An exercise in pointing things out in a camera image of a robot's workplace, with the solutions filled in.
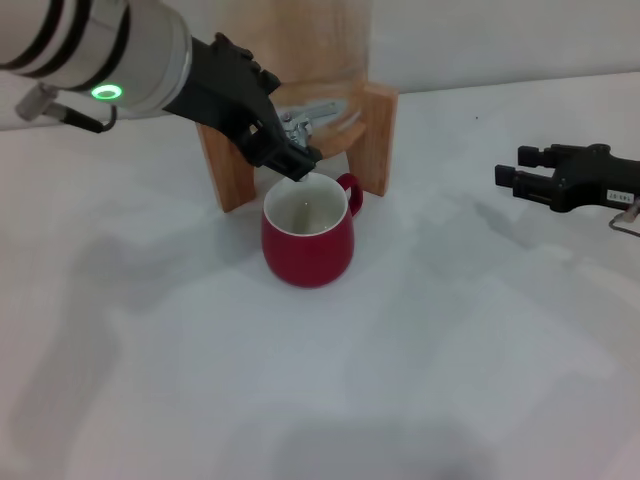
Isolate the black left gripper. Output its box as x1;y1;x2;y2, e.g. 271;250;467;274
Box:
164;32;321;181

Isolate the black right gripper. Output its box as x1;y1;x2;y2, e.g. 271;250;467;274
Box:
494;143;640;214

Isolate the chrome faucet with lever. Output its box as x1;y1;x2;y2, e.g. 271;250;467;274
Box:
279;101;347;184

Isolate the red ceramic cup white inside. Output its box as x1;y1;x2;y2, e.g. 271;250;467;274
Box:
260;172;365;290

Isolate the wooden dispenser stand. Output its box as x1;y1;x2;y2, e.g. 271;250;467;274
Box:
195;82;400;214

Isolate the clear glass water dispenser jar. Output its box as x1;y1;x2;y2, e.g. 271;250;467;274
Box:
259;0;374;146

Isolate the right gripper cable with plug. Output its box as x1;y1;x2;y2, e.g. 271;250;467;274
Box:
607;197;640;239

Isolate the gripper cable with plug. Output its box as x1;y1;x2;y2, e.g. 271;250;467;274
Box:
607;197;640;239
14;83;119;134

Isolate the left gripper cable with plug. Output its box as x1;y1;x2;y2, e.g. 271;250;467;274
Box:
14;83;119;134

